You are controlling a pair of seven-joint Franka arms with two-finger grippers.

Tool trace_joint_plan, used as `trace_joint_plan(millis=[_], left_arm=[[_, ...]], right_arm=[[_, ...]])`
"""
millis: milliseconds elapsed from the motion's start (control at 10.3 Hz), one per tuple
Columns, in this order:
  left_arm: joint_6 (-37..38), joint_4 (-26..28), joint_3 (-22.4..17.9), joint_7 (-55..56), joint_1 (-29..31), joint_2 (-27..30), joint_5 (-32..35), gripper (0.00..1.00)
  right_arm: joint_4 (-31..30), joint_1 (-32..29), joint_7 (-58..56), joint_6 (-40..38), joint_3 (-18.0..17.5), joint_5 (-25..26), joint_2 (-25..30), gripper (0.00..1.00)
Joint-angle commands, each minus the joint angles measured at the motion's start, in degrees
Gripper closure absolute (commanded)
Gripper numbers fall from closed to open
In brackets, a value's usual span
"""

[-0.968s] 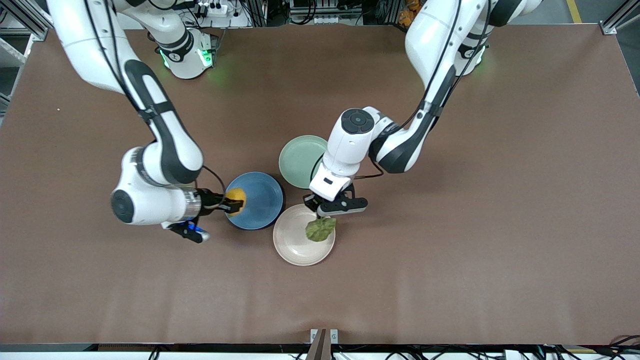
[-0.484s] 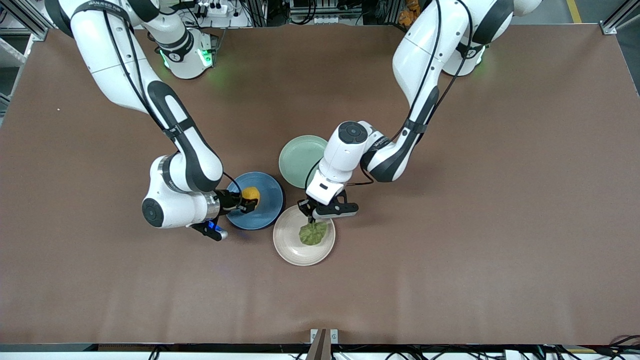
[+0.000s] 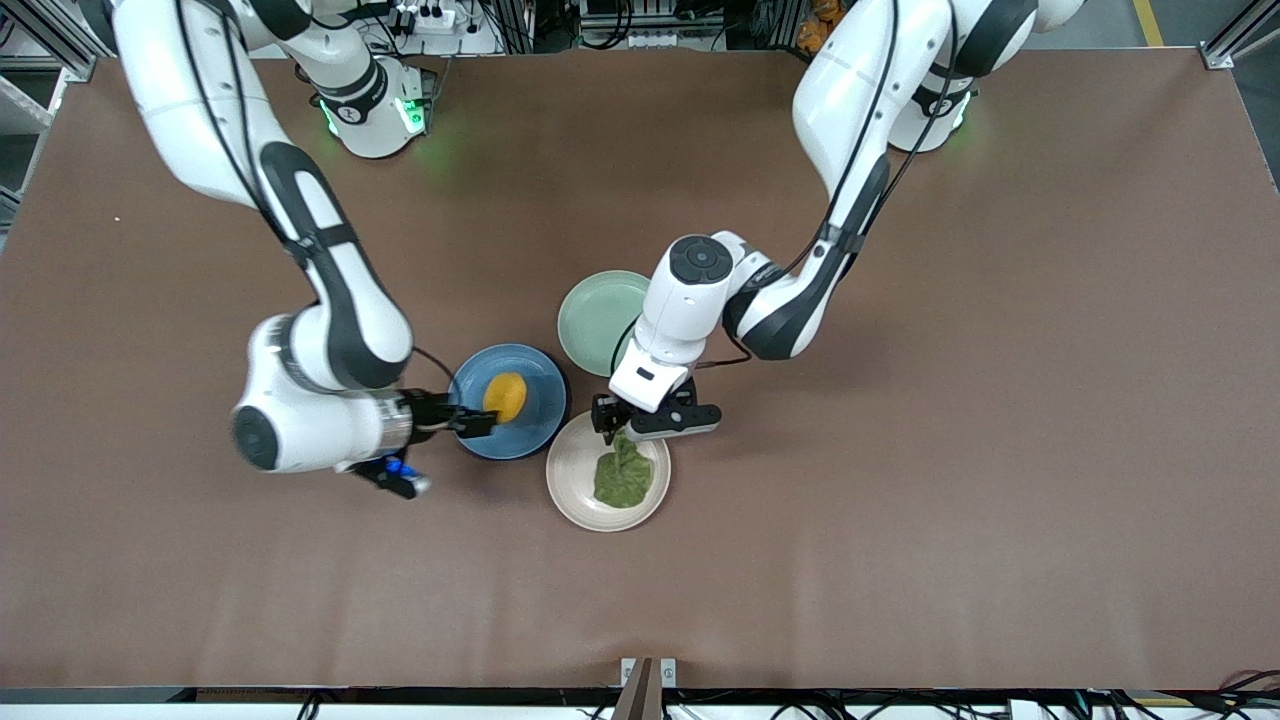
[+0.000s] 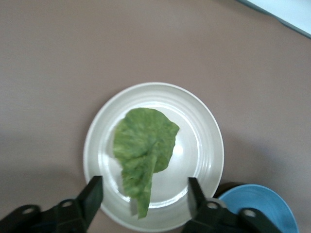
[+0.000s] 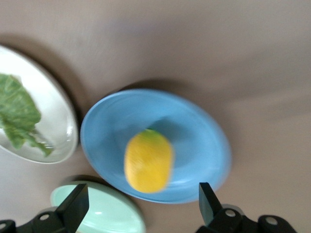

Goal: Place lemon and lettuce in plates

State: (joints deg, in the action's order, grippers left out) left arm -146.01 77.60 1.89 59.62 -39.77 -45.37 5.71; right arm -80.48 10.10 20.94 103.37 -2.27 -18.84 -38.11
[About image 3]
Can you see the blue plate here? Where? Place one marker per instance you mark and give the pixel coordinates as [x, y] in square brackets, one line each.
[540, 410]

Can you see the green lettuce leaf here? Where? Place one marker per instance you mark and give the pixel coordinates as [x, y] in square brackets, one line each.
[622, 480]

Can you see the white power strip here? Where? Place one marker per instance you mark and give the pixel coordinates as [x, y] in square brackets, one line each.
[430, 15]

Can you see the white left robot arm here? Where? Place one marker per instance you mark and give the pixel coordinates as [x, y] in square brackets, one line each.
[860, 90]

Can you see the beige plate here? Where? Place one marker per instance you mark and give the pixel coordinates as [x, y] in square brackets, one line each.
[575, 490]

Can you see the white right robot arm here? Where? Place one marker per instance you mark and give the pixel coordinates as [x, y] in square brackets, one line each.
[350, 300]

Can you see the aluminium frame profile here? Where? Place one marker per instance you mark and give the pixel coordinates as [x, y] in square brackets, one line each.
[60, 50]
[1225, 48]

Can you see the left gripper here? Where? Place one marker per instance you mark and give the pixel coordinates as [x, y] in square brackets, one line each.
[606, 412]

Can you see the light green plate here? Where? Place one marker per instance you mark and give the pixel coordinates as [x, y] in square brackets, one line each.
[595, 320]

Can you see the yellow lemon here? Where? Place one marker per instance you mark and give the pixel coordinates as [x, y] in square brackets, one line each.
[505, 395]

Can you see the bag of oranges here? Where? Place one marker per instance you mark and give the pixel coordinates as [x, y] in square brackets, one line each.
[820, 30]

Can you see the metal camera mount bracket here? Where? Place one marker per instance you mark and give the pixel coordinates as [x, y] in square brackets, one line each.
[645, 695]

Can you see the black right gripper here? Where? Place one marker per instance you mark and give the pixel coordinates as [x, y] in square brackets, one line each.
[432, 412]

